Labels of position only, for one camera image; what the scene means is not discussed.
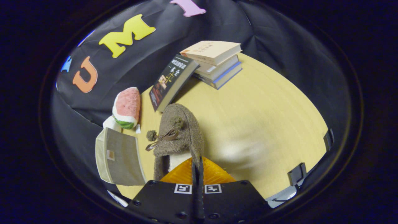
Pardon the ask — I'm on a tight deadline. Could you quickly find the black table clamp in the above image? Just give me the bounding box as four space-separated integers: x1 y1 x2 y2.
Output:
323 128 335 152
287 162 307 186

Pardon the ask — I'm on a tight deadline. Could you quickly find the blue cover book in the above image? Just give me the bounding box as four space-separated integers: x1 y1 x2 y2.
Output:
194 61 243 90

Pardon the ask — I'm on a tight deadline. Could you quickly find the tan cover book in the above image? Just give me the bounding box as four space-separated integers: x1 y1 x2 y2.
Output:
180 40 242 66

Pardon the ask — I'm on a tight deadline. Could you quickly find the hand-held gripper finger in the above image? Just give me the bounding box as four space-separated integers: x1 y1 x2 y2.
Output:
127 157 199 224
198 156 271 224

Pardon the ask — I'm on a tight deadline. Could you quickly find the brown fuzzy slipper shoe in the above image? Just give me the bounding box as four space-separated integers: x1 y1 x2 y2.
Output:
146 103 205 181

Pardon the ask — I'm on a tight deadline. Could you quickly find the black backdrop cloth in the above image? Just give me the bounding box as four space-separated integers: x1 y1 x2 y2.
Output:
51 0 352 199

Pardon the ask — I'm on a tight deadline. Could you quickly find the grey fabric storage box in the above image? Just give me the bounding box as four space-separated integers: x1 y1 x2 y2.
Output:
95 127 147 186

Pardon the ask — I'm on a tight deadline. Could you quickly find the white spine book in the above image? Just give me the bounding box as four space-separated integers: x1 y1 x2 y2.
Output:
193 54 240 81

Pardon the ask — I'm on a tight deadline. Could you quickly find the watermelon slice plush toy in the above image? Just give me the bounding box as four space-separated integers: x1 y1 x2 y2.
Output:
112 87 142 134

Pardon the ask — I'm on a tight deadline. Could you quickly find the black paperback book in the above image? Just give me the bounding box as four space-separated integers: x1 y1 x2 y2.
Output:
149 54 200 112

